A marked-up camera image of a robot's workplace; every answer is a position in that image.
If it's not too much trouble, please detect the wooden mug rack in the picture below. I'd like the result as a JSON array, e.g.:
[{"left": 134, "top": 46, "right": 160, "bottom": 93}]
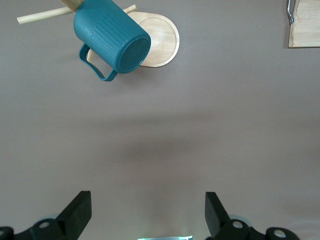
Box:
[{"left": 16, "top": 0, "right": 181, "bottom": 69}]

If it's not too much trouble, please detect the teal mug yellow inside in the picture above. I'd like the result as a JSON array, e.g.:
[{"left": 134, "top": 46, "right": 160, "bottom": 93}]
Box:
[{"left": 72, "top": 0, "right": 153, "bottom": 83}]

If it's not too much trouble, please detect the wooden cutting board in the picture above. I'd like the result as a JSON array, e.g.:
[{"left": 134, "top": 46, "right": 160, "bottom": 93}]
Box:
[{"left": 285, "top": 0, "right": 320, "bottom": 49}]

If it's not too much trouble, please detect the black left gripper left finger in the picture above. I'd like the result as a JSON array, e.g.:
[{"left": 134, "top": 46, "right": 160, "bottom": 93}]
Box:
[{"left": 0, "top": 190, "right": 92, "bottom": 240}]

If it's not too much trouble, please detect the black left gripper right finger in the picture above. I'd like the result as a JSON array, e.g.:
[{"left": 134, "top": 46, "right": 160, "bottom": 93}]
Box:
[{"left": 205, "top": 191, "right": 301, "bottom": 240}]

